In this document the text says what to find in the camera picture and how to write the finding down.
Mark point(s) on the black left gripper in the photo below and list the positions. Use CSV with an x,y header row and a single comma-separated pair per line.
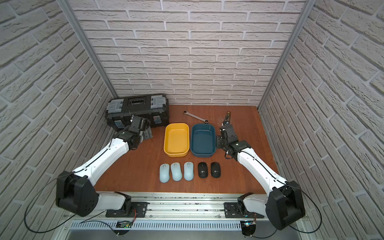
x,y
144,127

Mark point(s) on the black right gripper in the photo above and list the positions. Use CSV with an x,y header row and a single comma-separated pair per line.
x,y
218,141

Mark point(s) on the light blue mouse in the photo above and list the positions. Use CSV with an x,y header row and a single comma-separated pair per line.
x,y
164,173
176,171
189,171

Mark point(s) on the black mouse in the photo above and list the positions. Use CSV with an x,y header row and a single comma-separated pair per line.
x,y
203,170
215,170

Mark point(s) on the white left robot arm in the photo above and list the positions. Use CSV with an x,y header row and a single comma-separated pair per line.
x,y
75,190

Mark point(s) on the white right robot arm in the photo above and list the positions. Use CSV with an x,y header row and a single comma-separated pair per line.
x,y
283,204

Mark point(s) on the yellow storage box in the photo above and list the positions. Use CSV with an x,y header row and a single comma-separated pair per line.
x,y
177,140

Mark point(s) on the teal storage box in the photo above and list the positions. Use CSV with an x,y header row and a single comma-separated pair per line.
x,y
203,140

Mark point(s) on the black plastic toolbox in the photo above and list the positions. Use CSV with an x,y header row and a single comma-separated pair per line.
x,y
155,108

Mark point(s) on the silver combination wrench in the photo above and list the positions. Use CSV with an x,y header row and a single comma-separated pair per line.
x,y
196,117

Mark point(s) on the left green circuit board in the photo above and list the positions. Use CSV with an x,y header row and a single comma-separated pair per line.
x,y
124,224

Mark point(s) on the right round controller board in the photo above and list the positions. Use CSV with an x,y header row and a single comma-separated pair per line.
x,y
248,228

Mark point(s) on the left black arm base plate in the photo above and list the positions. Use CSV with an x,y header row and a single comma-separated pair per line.
x,y
132,209

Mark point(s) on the aluminium mounting rail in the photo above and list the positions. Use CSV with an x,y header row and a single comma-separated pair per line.
x,y
180,217

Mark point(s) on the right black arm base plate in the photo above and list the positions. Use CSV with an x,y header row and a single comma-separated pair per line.
x,y
234,210

